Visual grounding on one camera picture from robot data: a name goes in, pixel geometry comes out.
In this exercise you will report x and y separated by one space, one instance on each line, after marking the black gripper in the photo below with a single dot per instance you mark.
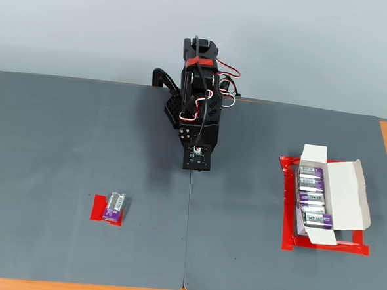
184 134

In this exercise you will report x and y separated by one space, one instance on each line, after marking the purple silver nine-volt battery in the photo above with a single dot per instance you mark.
311 208
115 205
310 172
310 198
318 220
311 184

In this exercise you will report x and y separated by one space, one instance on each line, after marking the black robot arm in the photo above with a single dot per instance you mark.
212 103

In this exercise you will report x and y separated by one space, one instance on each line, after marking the white cardboard battery box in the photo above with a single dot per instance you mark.
344 197

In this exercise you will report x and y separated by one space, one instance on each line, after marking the red tape band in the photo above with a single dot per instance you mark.
209 62

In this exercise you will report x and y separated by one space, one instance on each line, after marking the short red tape strip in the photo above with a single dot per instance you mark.
289 160
358 236

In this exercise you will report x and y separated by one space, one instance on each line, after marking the long red tape strip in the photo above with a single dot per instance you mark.
288 210
331 248

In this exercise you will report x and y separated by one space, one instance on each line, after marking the wide red tape patch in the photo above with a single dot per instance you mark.
98 208

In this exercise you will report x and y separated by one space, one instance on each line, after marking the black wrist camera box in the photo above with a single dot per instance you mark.
188 162

